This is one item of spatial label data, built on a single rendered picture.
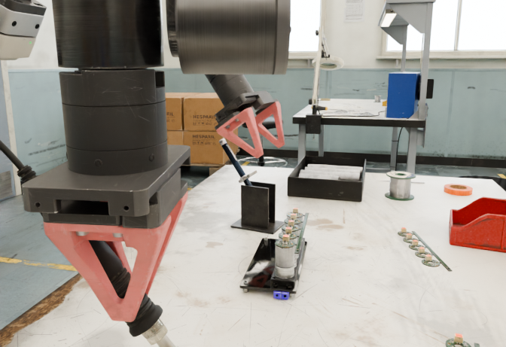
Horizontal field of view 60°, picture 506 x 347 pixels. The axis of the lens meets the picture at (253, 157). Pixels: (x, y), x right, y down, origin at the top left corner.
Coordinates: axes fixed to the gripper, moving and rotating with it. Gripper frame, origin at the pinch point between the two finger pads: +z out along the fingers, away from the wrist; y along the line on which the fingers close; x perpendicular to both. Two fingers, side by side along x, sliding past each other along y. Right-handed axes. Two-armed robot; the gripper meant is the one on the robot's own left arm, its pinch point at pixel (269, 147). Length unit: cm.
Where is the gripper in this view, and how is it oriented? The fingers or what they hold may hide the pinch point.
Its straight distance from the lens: 75.7
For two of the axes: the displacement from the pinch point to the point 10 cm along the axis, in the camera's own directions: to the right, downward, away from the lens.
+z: 5.3, 8.5, -0.7
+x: -7.4, 4.9, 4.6
